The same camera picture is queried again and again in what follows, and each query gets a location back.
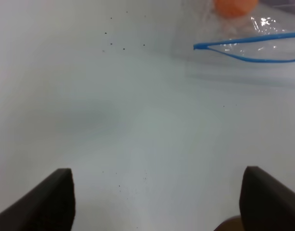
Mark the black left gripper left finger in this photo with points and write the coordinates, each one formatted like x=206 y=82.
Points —
x=50 y=206

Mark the orange fruit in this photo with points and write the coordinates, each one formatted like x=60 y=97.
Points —
x=234 y=8

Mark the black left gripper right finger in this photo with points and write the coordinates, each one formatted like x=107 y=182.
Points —
x=265 y=204

